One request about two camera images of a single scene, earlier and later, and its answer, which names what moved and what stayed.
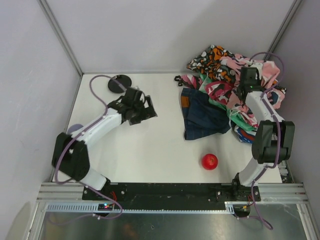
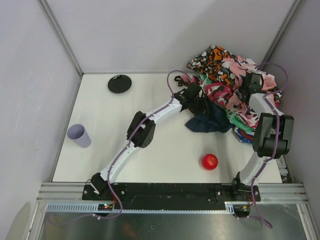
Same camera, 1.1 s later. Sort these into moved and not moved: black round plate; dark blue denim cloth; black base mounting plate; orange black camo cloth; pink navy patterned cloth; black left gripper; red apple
Moved: dark blue denim cloth; black left gripper; pink navy patterned cloth
Not moved: orange black camo cloth; black base mounting plate; black round plate; red apple
